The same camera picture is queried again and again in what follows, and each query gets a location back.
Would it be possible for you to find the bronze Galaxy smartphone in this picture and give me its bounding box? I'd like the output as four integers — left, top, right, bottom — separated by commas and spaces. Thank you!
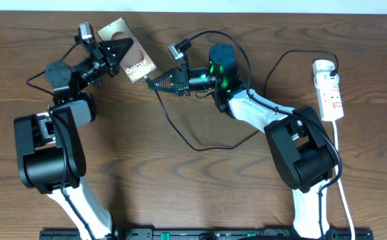
97, 17, 156, 84

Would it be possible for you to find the black USB charging cable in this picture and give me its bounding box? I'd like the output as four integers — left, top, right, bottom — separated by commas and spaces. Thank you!
143, 49, 340, 152

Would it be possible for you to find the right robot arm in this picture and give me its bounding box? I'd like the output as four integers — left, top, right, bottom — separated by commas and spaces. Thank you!
146, 40, 342, 239

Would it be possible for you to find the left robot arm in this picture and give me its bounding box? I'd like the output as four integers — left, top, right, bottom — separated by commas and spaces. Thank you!
14, 36, 133, 239

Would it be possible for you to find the white charger plug adapter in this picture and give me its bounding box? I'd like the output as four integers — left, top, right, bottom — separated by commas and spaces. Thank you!
312, 59, 336, 75

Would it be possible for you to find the white power strip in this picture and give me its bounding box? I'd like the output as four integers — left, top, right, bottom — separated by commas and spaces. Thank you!
314, 71, 344, 121

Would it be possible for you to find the black right camera cable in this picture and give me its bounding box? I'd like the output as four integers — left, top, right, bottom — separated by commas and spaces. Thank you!
179, 30, 343, 240

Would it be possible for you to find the black camera cable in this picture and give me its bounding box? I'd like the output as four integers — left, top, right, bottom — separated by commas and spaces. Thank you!
25, 41, 96, 240
179, 30, 343, 240

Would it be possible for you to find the black left camera cable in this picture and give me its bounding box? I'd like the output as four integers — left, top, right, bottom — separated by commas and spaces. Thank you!
25, 41, 96, 240

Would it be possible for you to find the white power strip cord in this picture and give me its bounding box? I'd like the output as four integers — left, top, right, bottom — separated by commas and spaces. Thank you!
332, 120, 356, 240

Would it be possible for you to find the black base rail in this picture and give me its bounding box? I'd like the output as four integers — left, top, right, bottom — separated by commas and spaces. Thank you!
39, 228, 374, 240

